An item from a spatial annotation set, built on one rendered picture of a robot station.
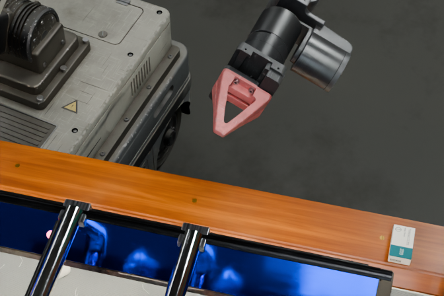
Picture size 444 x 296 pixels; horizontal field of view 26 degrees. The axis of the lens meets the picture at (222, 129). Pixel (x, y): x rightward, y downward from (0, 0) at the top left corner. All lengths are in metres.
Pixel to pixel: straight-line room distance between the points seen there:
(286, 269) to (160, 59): 1.28
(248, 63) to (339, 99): 1.62
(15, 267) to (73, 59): 0.73
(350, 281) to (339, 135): 1.57
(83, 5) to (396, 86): 0.98
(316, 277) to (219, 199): 0.49
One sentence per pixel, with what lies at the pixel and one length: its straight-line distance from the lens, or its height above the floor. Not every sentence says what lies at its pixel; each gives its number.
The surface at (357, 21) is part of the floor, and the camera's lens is 3.01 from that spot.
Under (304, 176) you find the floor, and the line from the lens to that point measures 2.60.
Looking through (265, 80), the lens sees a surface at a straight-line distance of 1.15.
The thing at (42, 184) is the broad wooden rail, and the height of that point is 0.77.
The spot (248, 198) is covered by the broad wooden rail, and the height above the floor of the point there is 0.77.
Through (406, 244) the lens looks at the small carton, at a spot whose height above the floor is 0.78.
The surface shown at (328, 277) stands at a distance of 1.15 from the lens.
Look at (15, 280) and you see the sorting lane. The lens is 1.59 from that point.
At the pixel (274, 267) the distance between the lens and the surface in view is 1.15.
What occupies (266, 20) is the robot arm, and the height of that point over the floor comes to 1.23.
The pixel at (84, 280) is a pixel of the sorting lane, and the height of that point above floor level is 0.74.
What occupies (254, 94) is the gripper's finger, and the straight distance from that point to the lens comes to 1.16.
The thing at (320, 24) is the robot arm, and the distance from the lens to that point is 1.26.
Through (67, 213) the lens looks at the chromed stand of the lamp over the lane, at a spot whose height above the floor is 1.12.
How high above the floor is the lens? 2.08
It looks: 51 degrees down
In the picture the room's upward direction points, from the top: straight up
